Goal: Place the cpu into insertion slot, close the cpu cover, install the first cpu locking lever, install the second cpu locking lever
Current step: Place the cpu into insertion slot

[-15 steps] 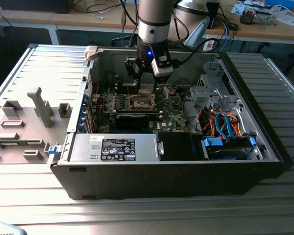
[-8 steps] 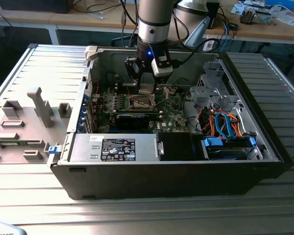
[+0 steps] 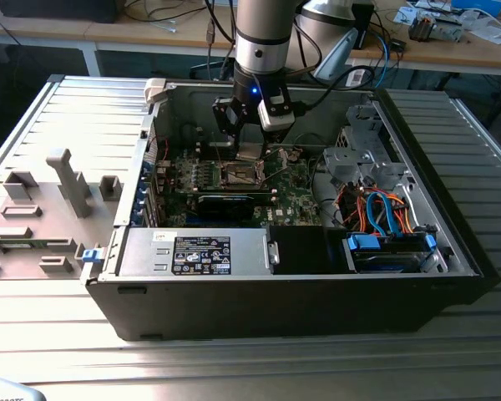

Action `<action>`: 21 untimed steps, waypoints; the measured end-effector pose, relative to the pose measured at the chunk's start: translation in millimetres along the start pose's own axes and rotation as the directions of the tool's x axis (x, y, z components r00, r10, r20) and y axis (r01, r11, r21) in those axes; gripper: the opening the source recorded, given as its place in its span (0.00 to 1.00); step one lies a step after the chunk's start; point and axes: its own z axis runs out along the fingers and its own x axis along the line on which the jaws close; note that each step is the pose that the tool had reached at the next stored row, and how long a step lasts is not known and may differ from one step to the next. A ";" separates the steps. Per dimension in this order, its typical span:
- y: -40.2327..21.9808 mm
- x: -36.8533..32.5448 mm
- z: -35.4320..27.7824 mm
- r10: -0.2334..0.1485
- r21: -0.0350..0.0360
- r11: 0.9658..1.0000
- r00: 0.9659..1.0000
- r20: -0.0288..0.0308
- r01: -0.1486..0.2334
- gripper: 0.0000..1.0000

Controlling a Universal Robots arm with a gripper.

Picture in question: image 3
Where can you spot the pale grey device corner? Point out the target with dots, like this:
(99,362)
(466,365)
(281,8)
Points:
(8,392)

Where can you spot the black finned CPU cooler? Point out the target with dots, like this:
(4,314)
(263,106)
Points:
(421,27)

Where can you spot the wooden desk white frame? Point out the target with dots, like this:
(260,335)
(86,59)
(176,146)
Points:
(442,54)
(46,29)

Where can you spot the beige plastic case latch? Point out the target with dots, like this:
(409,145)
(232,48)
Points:
(154,89)

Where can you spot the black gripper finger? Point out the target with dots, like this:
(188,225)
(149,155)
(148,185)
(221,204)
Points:
(227,117)
(268,142)

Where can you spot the RAM slot white clips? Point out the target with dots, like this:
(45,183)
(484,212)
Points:
(206,145)

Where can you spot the green motherboard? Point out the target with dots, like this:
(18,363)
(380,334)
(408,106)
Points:
(292,196)

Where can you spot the black open PC case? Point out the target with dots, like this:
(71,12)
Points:
(275,309)

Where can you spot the grey metal drive cage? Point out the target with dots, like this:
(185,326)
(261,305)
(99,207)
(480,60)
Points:
(359,167)

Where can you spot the CPU socket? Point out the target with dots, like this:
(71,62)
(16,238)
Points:
(238,175)

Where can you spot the grey parts rack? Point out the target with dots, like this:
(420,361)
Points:
(46,209)

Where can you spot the black flat monitor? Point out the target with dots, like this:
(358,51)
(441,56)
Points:
(58,10)

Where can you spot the blue cardboard box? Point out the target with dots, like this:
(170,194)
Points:
(478,6)

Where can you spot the CPU with silver top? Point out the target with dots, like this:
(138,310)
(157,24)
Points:
(248,151)

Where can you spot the black plastic shroud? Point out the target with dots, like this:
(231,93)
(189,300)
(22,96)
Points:
(300,250)

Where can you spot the blue plastic case latch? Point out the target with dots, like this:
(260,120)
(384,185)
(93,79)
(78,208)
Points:
(92,255)

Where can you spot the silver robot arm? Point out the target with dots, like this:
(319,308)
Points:
(261,42)

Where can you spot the pale blue teach pendant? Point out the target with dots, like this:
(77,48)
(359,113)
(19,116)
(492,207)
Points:
(338,54)

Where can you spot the silver power supply unit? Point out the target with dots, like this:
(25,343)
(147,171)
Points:
(142,250)

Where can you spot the hard disk in blue carrier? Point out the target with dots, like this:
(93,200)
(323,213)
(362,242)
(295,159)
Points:
(384,261)

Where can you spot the white tag with code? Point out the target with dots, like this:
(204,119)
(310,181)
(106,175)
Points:
(356,77)

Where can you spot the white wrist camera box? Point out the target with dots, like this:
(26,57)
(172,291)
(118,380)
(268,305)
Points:
(277,115)

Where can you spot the green RAM stick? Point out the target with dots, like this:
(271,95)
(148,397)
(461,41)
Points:
(21,244)

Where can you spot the black graphics card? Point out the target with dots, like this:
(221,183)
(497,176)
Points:
(225,206)

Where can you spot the black upright box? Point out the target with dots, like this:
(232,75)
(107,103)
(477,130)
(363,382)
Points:
(363,25)

